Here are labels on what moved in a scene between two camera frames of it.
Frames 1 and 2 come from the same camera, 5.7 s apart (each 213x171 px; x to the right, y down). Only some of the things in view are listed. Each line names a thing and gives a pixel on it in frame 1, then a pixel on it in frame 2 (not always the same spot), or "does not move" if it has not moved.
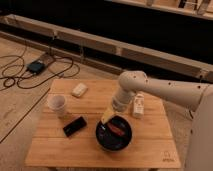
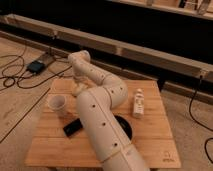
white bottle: [139, 105] does not move
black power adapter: [35, 67] does not move
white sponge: [79, 90] does not move
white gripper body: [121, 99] to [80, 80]
